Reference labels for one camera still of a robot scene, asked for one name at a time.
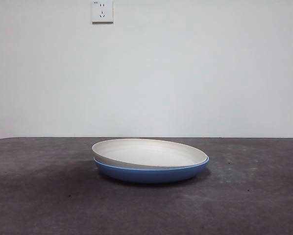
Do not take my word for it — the white round plate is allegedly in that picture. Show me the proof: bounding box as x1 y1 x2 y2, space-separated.
91 138 209 170

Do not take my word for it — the blue round plate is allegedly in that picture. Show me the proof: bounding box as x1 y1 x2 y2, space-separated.
93 156 210 184

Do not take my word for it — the white wall power socket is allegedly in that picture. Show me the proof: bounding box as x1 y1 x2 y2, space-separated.
91 0 114 24

